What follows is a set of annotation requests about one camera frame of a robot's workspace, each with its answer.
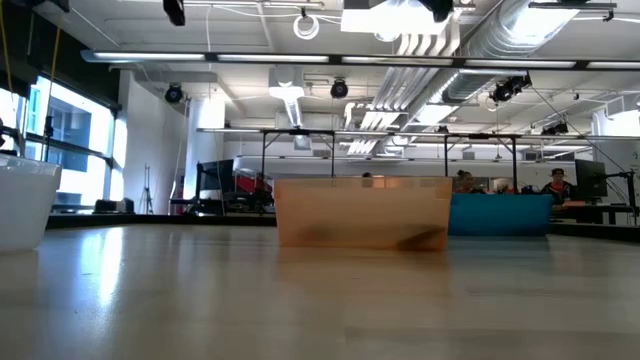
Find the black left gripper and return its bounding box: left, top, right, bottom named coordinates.
left=162, top=0, right=187, bottom=28

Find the long overhead light bar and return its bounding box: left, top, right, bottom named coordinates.
left=79, top=48, right=640, bottom=71

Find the black round spotlight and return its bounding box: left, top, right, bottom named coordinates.
left=329, top=77, right=350, bottom=100
left=163, top=82, right=184, bottom=105

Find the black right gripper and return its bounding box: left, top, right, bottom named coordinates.
left=419, top=0, right=455, bottom=24

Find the white air duct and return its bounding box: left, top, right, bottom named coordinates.
left=267, top=66, right=307, bottom=129

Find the black computer monitor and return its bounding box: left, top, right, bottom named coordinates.
left=573, top=158, right=609, bottom=199
left=196, top=158, right=236, bottom=201

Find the yellow hanging cord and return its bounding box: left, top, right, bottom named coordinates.
left=47, top=24, right=64, bottom=86
left=0, top=0, right=15, bottom=96

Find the black case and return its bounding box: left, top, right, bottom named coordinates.
left=93, top=197, right=136, bottom=215

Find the black aluminium table frame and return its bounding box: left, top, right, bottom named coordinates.
left=45, top=213, right=640, bottom=245

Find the thin metal tripod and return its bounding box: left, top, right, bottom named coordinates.
left=138, top=163, right=155, bottom=216

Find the dark workbench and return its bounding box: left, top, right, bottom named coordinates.
left=552, top=198, right=640, bottom=226

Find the clear plastic bin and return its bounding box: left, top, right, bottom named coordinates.
left=0, top=152, right=64, bottom=254

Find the bright window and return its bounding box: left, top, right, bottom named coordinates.
left=0, top=74, right=117, bottom=209

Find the orange translucent plastic bin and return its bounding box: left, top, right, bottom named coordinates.
left=272, top=175, right=454, bottom=252

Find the white coiled cable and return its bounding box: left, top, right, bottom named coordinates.
left=292, top=13, right=321, bottom=41

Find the black desk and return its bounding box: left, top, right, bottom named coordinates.
left=168, top=196, right=275, bottom=217

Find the red cabinet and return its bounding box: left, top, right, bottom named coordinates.
left=233, top=168, right=275, bottom=196

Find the teal plastic bin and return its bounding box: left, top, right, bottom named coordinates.
left=447, top=193, right=555, bottom=238

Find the black ceiling light fixture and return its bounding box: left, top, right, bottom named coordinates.
left=541, top=121, right=570, bottom=137

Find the silver ventilation duct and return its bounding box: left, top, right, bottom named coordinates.
left=442, top=0, right=581, bottom=104

